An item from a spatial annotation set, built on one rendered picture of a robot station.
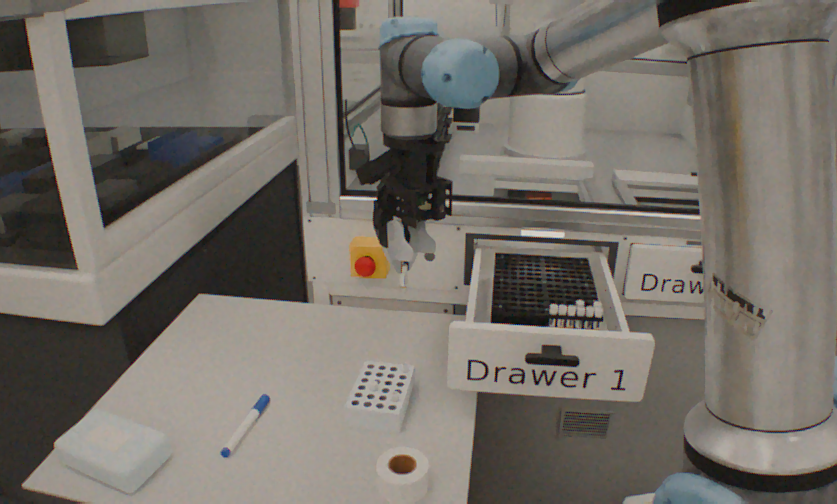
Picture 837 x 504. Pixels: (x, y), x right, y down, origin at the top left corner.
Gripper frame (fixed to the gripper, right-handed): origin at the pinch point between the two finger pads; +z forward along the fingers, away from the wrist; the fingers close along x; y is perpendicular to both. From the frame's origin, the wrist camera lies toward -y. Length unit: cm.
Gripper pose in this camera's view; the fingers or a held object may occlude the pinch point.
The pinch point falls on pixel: (400, 262)
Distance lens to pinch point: 89.2
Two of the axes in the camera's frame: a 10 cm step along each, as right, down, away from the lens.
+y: 6.7, 3.1, -6.7
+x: 7.4, -2.8, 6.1
